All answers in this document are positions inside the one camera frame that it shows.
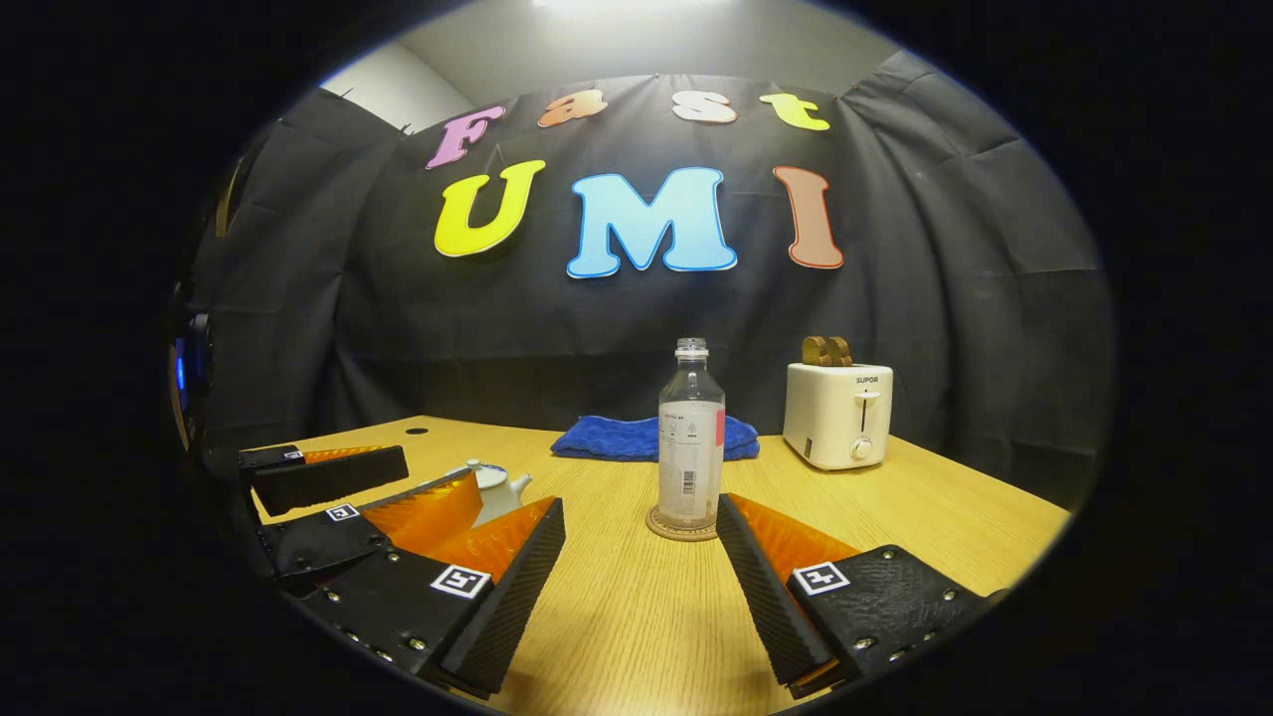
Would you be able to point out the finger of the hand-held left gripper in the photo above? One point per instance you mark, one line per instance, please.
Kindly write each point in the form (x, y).
(323, 542)
(328, 482)

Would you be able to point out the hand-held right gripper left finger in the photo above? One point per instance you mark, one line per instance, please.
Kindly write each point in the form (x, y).
(517, 607)

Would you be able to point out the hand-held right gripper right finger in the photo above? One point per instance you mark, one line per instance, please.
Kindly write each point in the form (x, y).
(761, 597)

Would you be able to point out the dark device with blue light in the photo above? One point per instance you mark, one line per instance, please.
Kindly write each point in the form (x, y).
(194, 378)

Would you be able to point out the round cork coaster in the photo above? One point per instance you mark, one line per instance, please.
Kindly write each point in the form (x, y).
(686, 536)

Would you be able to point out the black backdrop cloth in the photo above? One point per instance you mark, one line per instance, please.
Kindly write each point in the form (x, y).
(945, 298)

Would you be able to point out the white toaster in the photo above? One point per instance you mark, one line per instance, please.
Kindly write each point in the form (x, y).
(835, 418)

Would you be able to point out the clear plastic water bottle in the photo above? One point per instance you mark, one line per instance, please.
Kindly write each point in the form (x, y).
(689, 467)

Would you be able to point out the white ceramic teacup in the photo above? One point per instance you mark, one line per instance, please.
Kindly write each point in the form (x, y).
(502, 504)

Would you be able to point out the blue towel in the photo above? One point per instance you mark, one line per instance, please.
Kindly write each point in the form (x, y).
(607, 440)

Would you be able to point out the brown toast slice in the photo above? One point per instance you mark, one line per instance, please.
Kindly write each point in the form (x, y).
(841, 352)
(815, 351)

